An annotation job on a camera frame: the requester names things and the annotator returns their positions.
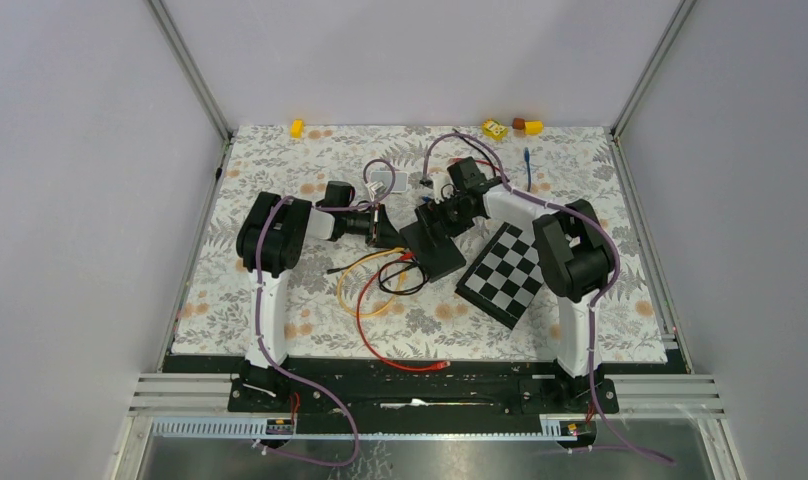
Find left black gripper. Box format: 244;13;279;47
342;203;408;250

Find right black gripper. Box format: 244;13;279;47
415;191;476;253

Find yellow ethernet cable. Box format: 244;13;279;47
336;246;411;319

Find black looped cable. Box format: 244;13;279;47
325;254;432;297

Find black router box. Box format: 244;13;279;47
400;221;466;282

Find black ethernet cable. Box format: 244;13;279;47
452;127;498;174

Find white network switch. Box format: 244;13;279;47
369;170;409;194

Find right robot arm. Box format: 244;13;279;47
401;158;617;412

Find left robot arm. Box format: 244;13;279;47
236;181;406;411

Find checkered chess board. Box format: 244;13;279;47
455;223;544;329

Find yellow patterned cube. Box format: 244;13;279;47
481;119;509;142

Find yellow block right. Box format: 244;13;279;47
523;120;544;136

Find yellow block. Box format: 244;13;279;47
523;120;544;136
289;119;305;139

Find yellow block left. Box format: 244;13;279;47
289;119;305;139

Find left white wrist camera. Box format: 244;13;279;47
365;181;387;202

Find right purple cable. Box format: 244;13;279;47
420;132;677;465

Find purple cable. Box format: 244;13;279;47
252;157;397;468
420;132;677;465

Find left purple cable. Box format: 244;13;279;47
252;157;397;468

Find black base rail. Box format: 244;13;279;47
136;356;685;436

